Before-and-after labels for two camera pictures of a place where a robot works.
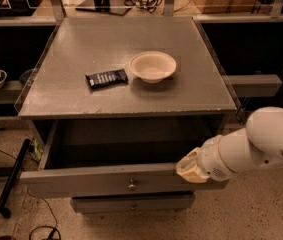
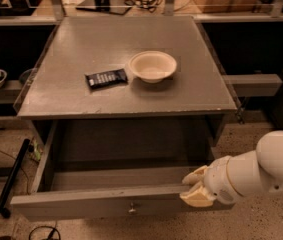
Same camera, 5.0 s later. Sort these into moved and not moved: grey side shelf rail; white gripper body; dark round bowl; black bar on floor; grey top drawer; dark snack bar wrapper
Moved: grey top drawer; white gripper body
Not moved: black bar on floor; dark round bowl; grey side shelf rail; dark snack bar wrapper
